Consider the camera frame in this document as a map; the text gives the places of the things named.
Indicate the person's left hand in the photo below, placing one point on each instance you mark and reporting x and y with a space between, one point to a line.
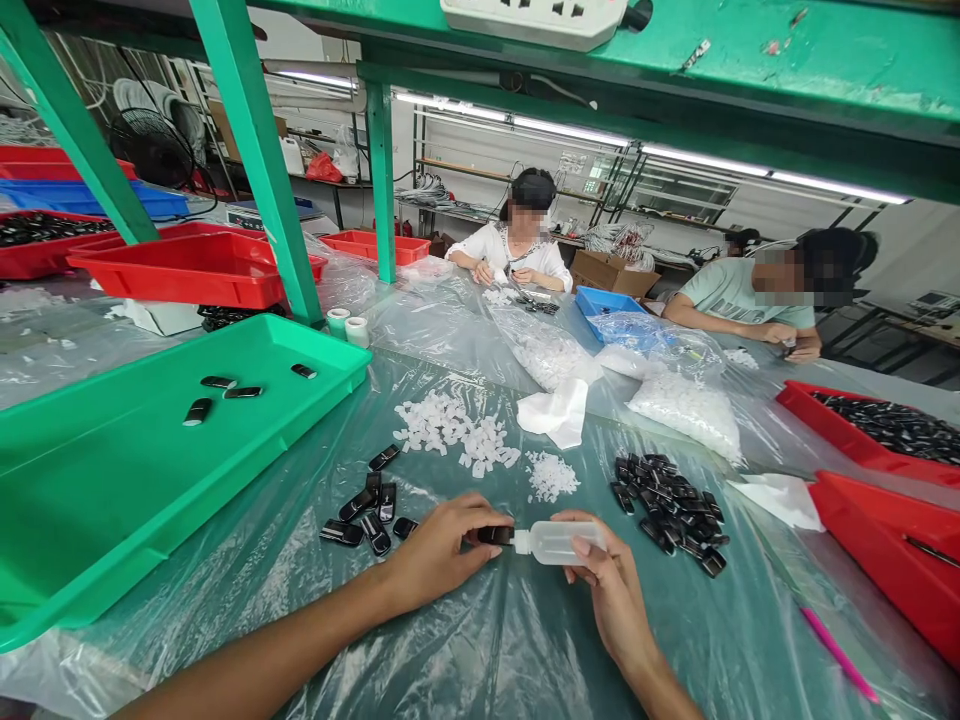
431 551

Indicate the person's right hand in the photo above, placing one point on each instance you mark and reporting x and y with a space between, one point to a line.
615 600

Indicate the person's left index finger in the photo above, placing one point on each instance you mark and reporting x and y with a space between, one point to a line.
484 508

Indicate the person's right thumb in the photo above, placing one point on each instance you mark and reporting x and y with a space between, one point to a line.
581 570

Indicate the person's right fingers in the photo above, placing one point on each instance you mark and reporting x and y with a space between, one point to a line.
581 519

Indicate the person's left thumb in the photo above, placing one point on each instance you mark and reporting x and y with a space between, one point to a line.
480 552

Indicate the glossy black pod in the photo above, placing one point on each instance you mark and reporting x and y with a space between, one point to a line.
496 535

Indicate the translucent plastic squeeze bottle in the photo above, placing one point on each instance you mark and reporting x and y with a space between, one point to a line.
551 538

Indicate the pile of tiny white pieces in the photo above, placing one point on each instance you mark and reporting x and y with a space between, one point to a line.
553 478

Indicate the pile of translucent white caps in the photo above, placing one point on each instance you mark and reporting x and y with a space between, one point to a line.
457 431

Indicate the big pile of black pods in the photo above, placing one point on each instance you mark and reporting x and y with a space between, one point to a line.
671 510

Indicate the clear plastic table sheet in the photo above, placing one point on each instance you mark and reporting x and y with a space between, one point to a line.
487 652

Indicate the small cluster of black pods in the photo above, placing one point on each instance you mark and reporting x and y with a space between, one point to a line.
375 506

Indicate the crumpled white cloth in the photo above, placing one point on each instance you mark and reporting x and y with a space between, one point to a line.
555 412

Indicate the plastic bag of white caps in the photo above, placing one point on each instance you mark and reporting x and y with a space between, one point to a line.
686 412
547 352

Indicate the crumpled clear plastic bag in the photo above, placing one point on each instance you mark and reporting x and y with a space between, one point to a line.
634 330

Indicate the flat white tissue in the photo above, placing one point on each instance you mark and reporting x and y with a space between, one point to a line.
780 499

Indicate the small blue tray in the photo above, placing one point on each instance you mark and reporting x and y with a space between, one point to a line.
607 304

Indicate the white tape roll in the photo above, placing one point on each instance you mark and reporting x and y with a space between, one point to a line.
337 322
358 331

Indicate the black pod with white end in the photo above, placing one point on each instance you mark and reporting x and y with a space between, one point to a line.
304 371
198 412
218 382
243 391

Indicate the brown cardboard box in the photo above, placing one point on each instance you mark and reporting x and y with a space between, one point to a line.
611 271

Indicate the pink pen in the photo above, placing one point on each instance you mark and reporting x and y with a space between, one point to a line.
836 651

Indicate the small red plastic tray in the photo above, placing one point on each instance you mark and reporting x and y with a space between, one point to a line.
375 246

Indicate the red tray of black pods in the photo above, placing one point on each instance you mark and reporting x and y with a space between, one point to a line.
45 240
862 431

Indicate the red tray with black pen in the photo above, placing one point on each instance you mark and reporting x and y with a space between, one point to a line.
885 555

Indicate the heap of black pods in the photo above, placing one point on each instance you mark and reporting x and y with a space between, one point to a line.
236 315

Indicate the large green plastic tray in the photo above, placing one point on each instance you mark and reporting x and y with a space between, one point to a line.
135 480

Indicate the small white box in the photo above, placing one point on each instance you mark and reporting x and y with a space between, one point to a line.
161 319

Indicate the red plastic bag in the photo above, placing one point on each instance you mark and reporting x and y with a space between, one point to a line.
324 169

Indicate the empty red plastic tray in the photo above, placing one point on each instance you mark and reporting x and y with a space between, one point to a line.
195 266

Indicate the fluorescent tube light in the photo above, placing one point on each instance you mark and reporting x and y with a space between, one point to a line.
525 121
772 174

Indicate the white plastic jug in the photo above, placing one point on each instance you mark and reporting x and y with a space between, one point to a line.
294 156

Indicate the black floor fan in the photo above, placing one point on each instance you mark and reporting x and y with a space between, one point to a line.
150 150

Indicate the white power strip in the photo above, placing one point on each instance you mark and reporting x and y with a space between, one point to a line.
532 21

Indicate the blue plastic tray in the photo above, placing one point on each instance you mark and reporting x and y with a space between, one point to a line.
90 196

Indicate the green metal shelf frame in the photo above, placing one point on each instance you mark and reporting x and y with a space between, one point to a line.
247 127

